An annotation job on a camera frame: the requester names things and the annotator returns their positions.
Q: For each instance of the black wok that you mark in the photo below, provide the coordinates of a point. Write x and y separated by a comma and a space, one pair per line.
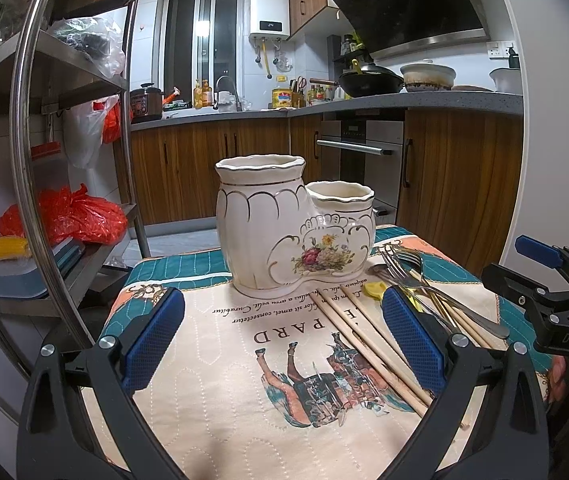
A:
369, 79

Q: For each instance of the white ceramic floral utensil holder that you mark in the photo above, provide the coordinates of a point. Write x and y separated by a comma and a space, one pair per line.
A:
278, 232

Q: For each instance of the person right hand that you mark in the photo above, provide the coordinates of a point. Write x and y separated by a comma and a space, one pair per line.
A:
557, 384

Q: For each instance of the dark electric pressure cooker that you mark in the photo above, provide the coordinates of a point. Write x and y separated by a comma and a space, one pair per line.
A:
146, 103

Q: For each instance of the orange bag hanging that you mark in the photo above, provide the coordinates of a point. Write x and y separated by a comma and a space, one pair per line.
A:
109, 117

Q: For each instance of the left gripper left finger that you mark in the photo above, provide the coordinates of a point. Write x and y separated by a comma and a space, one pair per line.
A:
56, 439

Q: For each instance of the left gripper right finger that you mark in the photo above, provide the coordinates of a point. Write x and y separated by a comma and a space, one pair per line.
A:
509, 438

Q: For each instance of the yellow oil container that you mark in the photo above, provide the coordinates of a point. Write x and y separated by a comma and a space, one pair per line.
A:
281, 98

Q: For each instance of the yellow tulip plastic spoon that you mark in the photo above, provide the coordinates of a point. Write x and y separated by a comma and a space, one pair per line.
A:
376, 290

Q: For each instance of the window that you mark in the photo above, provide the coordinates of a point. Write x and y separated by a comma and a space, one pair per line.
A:
200, 41

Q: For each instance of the clear bag on shelf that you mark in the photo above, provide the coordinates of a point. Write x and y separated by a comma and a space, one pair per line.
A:
98, 39

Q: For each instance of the white water heater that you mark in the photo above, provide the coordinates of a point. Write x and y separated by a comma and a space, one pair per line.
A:
270, 19

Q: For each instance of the silver fork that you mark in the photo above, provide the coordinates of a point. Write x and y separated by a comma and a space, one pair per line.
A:
394, 264

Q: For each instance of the black range hood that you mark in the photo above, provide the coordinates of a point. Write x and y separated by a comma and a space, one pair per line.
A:
396, 26

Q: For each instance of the kitchen faucet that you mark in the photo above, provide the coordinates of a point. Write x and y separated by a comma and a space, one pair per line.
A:
226, 96

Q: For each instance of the white plastic bag hanging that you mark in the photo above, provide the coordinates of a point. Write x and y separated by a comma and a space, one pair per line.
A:
82, 136

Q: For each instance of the built-in oven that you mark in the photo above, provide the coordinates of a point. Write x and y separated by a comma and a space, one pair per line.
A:
366, 147

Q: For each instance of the wooden lower cabinets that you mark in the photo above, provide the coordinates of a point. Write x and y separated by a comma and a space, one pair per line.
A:
458, 182

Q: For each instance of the printed quilted table mat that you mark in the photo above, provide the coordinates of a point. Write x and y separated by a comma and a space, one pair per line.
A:
251, 389

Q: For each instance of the white ceramic pot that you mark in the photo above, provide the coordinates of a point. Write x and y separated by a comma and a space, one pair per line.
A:
427, 76

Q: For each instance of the metal storage shelf rack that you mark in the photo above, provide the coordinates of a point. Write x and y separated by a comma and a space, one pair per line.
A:
41, 78

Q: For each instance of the white bowl on counter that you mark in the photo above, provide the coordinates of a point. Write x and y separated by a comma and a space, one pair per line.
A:
507, 80

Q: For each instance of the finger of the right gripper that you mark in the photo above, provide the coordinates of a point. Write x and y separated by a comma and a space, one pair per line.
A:
542, 253
520, 289

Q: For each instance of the red plastic bag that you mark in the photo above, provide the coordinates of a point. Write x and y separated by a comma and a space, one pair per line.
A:
79, 216

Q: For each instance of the wooden chopstick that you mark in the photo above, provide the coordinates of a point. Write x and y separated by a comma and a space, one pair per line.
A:
374, 321
369, 336
462, 319
393, 380

